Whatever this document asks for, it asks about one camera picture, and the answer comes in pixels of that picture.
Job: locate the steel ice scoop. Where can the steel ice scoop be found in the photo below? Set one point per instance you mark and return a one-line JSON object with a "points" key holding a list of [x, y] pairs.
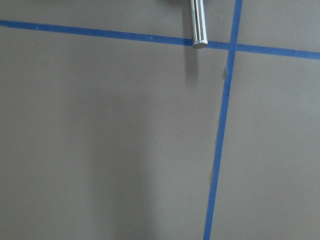
{"points": [[198, 24]]}

